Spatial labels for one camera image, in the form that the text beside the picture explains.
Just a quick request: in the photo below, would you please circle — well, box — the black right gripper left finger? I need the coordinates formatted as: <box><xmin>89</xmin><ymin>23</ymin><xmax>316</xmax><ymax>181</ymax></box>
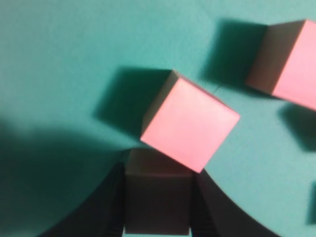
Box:
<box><xmin>41</xmin><ymin>162</ymin><xmax>125</xmax><ymax>237</ymax></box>

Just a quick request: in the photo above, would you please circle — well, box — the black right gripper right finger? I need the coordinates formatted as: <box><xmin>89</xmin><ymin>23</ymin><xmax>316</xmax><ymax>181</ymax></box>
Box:
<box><xmin>191</xmin><ymin>170</ymin><xmax>277</xmax><ymax>237</ymax></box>

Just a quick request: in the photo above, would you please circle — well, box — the column pink cube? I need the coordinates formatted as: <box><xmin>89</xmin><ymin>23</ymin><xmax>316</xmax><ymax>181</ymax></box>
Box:
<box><xmin>125</xmin><ymin>148</ymin><xmax>193</xmax><ymax>236</ymax></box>
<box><xmin>245</xmin><ymin>19</ymin><xmax>316</xmax><ymax>110</ymax></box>

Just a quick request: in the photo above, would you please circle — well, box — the edge pink cube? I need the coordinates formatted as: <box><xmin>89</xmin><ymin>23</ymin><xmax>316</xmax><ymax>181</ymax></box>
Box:
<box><xmin>140</xmin><ymin>70</ymin><xmax>240</xmax><ymax>173</ymax></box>

